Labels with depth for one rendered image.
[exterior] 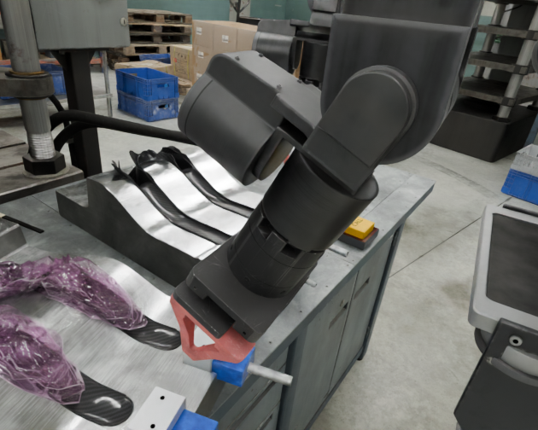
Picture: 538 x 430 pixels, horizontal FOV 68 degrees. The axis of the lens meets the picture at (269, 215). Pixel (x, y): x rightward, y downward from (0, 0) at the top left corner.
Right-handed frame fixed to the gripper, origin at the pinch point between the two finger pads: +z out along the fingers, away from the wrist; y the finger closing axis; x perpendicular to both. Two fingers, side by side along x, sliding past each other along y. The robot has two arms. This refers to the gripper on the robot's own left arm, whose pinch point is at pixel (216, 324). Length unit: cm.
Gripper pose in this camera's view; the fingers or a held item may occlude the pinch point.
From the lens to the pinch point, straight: 37.1
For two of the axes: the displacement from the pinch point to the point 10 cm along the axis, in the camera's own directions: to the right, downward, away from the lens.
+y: -4.7, 3.9, -7.9
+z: -4.6, 6.6, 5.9
